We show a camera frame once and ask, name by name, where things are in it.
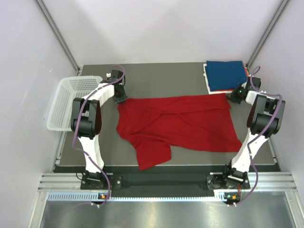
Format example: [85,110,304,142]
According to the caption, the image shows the red t-shirt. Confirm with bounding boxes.
[116,94,242,171]

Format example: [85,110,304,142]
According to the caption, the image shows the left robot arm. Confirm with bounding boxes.
[71,69,127,190]

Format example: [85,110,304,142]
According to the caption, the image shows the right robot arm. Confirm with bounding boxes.
[221,75,285,188]

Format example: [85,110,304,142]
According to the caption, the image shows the folded white t-shirt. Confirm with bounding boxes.
[203,61,240,93]

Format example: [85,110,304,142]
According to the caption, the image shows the folded orange t-shirt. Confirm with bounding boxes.
[210,67,249,94]

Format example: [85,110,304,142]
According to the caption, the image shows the folded blue t-shirt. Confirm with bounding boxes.
[205,61,247,92]

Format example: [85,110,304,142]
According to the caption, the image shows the white plastic basket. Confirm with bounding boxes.
[46,76,102,132]

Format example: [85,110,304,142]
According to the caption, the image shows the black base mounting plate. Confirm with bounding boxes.
[76,165,250,193]

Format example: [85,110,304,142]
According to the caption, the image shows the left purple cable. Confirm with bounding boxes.
[72,65,126,207]

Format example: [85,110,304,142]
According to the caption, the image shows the right aluminium frame post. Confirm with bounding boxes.
[246,0,291,68]

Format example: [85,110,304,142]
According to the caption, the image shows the aluminium frame post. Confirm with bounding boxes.
[34,0,81,75]
[246,0,291,68]

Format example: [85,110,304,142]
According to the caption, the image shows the slotted grey cable duct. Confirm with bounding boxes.
[48,190,240,202]

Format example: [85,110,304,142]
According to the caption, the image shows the left aluminium frame post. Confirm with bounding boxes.
[34,0,81,75]

